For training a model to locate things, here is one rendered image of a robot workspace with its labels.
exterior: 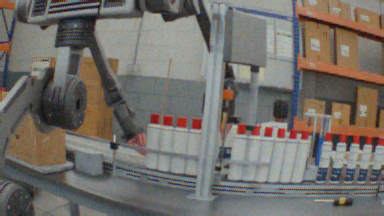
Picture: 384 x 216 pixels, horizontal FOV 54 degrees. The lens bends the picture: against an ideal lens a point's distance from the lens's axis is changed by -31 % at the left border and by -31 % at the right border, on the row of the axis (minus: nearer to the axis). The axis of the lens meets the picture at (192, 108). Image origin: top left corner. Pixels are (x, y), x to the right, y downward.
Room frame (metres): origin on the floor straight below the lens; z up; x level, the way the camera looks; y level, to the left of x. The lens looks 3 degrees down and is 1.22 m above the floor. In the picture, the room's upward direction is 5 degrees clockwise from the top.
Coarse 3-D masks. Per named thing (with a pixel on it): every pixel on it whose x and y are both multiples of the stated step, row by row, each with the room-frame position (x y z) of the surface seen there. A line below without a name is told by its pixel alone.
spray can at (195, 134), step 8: (192, 120) 1.87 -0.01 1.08; (200, 120) 1.87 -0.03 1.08; (192, 128) 1.87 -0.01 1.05; (200, 128) 1.87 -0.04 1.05; (192, 136) 1.86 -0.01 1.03; (200, 136) 1.86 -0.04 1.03; (192, 144) 1.85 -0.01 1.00; (200, 144) 1.86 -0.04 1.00; (192, 152) 1.85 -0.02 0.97; (192, 160) 1.85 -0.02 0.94; (192, 168) 1.85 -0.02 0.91; (192, 176) 1.85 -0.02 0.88
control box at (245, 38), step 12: (228, 12) 1.67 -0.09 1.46; (240, 12) 1.67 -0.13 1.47; (228, 24) 1.67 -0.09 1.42; (240, 24) 1.67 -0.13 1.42; (252, 24) 1.71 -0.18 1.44; (264, 24) 1.75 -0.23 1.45; (228, 36) 1.67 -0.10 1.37; (240, 36) 1.67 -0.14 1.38; (252, 36) 1.71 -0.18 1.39; (264, 36) 1.75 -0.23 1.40; (228, 48) 1.67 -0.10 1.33; (240, 48) 1.68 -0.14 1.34; (252, 48) 1.71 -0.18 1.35; (264, 48) 1.75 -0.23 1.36; (228, 60) 1.67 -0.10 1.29; (240, 60) 1.68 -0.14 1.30; (252, 60) 1.71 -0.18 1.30; (264, 60) 1.75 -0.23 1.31
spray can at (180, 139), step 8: (184, 120) 1.87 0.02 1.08; (176, 128) 1.88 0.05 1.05; (184, 128) 1.88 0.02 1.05; (176, 136) 1.87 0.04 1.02; (184, 136) 1.87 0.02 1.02; (176, 144) 1.87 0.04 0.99; (184, 144) 1.87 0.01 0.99; (176, 152) 1.86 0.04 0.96; (184, 152) 1.87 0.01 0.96; (176, 160) 1.86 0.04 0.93; (184, 160) 1.87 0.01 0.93; (176, 168) 1.86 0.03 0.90; (184, 168) 1.88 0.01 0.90
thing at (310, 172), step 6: (324, 120) 1.76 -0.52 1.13; (330, 120) 1.76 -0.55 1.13; (324, 126) 1.76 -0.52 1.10; (330, 126) 1.76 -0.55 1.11; (324, 132) 1.86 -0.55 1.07; (312, 144) 1.81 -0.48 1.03; (312, 150) 1.83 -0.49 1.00; (306, 168) 1.76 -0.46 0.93; (312, 168) 1.75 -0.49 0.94; (306, 174) 1.76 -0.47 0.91; (312, 174) 1.75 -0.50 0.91; (306, 180) 1.76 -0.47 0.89; (312, 180) 1.75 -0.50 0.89
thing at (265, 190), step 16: (128, 176) 1.89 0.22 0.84; (160, 176) 1.85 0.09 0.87; (176, 176) 1.84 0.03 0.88; (224, 192) 1.78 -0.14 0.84; (240, 192) 1.76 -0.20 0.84; (256, 192) 1.75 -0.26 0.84; (272, 192) 1.72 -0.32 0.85; (288, 192) 1.70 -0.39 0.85; (304, 192) 1.68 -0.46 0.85; (320, 192) 1.65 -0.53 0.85; (336, 192) 1.63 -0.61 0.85; (368, 192) 1.57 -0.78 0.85
